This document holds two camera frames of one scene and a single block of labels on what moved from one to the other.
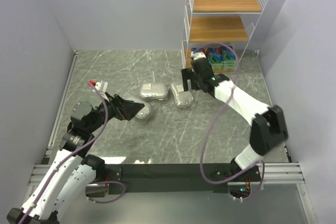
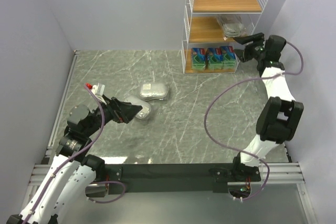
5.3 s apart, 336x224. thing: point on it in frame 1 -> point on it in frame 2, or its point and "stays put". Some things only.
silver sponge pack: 182,99 -> 232,25
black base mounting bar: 167,178 stays put
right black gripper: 193,81 -> 250,51
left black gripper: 119,107 stays put
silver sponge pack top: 154,91 stays put
